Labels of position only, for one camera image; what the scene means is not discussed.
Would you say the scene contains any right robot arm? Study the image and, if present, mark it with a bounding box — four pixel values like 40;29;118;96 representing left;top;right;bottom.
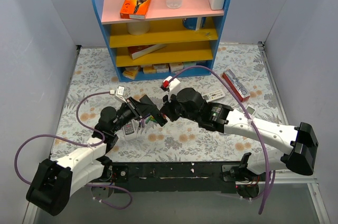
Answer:
161;88;318;181

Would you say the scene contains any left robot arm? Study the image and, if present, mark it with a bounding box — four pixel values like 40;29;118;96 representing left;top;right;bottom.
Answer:
26;96;158;216

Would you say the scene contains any pile of coloured batteries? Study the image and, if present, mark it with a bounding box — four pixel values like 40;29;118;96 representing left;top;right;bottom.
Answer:
139;115;157;127

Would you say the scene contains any grey white remote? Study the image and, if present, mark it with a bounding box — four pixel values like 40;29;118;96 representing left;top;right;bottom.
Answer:
123;121;137;141

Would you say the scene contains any white air conditioner remote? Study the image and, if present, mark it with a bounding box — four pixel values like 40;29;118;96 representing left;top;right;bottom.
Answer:
202;89;225;102

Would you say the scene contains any white remote battery cover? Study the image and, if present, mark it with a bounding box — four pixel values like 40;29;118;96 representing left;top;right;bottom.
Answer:
246;105;256;116

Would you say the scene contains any yellow soap box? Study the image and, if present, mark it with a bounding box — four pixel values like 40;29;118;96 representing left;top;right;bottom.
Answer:
123;69;139;80

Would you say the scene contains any pale green small box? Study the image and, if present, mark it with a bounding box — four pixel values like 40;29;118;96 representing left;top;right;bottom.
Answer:
183;61;196;69

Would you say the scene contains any white orange small box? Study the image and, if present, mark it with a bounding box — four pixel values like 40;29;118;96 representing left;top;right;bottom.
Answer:
153;63;170;73

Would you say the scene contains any red toothpaste box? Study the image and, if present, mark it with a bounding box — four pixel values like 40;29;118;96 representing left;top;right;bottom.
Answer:
222;69;250;102

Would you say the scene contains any red white book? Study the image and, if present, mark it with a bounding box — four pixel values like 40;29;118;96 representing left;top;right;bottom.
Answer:
127;44;166;60

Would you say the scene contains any floral table mat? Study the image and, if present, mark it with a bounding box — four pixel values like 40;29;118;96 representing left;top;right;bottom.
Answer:
51;44;286;162

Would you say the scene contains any blue wooden shelf unit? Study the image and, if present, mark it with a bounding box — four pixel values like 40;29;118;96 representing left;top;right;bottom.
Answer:
92;0;231;82

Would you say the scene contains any blue white tin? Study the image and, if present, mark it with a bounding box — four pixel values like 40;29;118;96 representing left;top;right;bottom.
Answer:
182;17;206;31

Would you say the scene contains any orange razor box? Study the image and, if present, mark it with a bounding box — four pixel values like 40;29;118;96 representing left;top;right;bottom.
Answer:
120;0;152;20

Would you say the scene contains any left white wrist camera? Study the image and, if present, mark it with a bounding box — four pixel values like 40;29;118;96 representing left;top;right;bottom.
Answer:
109;86;127;103

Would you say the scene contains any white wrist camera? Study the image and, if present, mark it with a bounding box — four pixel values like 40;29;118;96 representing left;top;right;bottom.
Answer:
161;76;181;102
109;86;127;103

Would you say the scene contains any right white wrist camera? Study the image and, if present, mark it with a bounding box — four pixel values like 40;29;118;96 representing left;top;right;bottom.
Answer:
161;76;181;102

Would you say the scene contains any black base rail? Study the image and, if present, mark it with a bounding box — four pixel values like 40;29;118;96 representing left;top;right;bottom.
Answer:
89;161;267;195

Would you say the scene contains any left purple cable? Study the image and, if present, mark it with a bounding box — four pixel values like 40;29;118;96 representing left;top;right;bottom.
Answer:
14;90;133;210

